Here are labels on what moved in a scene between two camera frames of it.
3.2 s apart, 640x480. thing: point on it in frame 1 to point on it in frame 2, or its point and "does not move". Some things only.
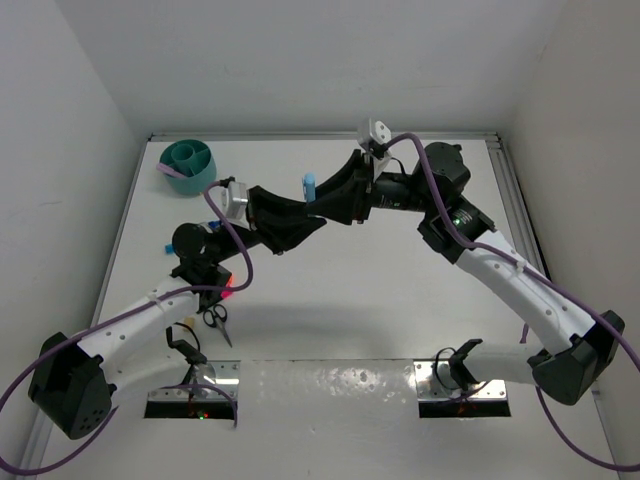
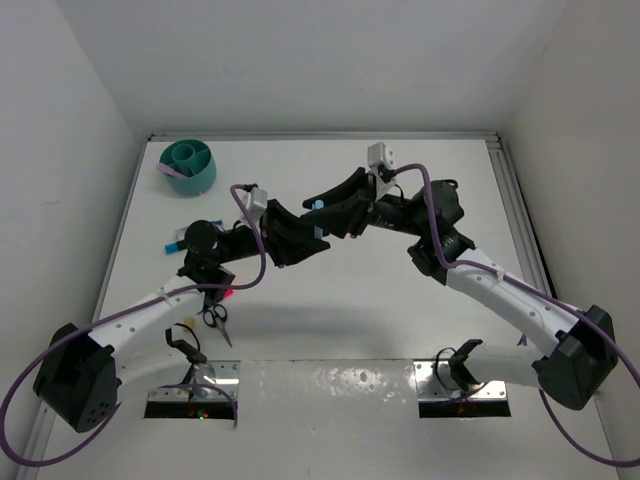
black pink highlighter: (226, 293) does not move
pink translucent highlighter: (169, 171) does not move
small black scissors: (215, 318) does not move
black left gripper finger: (287, 236) to (296, 252)
